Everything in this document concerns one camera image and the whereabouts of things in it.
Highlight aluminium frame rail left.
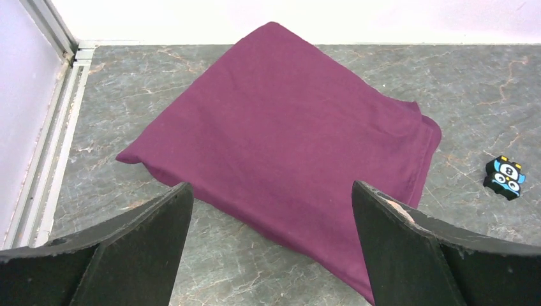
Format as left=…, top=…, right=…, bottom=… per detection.
left=1, top=1, right=94, bottom=249

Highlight maroon cloth wrap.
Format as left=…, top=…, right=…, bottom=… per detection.
left=117, top=22, right=441, bottom=302

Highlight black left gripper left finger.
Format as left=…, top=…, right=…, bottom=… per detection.
left=1, top=183, right=194, bottom=306

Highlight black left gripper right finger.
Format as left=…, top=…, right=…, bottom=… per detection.
left=352, top=181, right=540, bottom=305

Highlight black owl number block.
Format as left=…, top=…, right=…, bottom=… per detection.
left=483, top=156, right=526, bottom=201

